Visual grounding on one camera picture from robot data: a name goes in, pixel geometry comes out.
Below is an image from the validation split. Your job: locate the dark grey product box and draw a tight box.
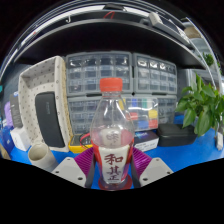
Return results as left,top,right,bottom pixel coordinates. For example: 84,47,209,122
9,93,24,129

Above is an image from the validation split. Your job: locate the white and grey mug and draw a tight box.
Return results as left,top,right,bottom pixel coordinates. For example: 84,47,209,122
27,141,59,173

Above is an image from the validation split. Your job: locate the grey small-parts drawer cabinet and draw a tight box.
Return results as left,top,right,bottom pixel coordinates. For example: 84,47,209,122
67,95,101,136
65,50,134,98
157,95,178,126
132,52,178,95

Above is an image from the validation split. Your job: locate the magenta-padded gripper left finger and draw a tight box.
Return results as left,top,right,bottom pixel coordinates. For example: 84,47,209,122
51,147,98,189

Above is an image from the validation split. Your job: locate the flat black case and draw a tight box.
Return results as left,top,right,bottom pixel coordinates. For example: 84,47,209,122
156,123,198,148

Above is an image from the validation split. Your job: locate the black box with white label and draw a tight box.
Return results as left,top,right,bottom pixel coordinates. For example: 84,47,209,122
133,129,160,153

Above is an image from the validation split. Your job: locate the plain white box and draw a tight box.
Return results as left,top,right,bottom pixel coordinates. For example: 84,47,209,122
9,126,32,153

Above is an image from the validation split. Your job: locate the black zip case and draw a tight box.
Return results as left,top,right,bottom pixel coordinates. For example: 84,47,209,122
34,91,66,149

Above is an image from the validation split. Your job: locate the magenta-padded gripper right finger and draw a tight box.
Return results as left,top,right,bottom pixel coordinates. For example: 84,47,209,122
130,148,174,188

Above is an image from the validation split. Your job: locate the green potted plant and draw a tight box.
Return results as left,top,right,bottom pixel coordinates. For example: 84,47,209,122
174,73,224,138

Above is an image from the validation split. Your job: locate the yellow multimeter with red leads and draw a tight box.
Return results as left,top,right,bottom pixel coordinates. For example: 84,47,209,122
68,132,94,154

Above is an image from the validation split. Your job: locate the white perforated tray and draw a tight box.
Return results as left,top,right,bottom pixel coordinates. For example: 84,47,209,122
18,55,73,144

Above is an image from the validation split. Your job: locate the clear bottle with red cap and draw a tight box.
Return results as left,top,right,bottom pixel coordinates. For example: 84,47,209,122
89,77,136,191

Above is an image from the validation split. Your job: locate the small hanging green plant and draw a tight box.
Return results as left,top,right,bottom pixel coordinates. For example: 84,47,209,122
202,52,216,68

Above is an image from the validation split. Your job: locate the clear organizer with coloured parts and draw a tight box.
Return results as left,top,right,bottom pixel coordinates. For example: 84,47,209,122
123,95,160,132

